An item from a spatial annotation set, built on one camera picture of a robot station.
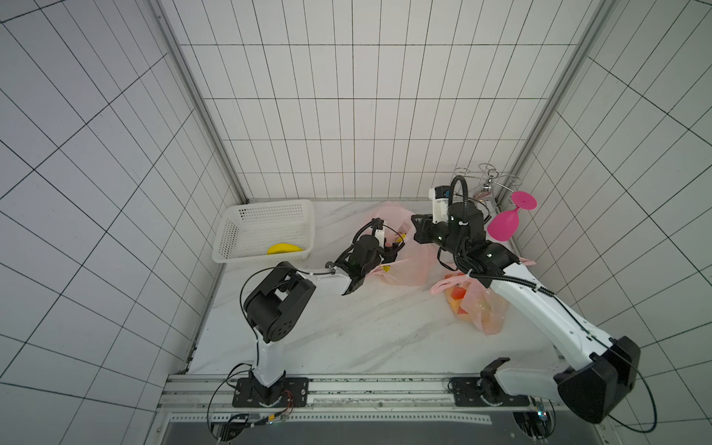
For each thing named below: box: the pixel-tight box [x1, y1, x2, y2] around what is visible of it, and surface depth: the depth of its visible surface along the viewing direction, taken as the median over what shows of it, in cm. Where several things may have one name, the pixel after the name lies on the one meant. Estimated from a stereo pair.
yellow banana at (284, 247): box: [267, 242, 305, 255], surface depth 102 cm
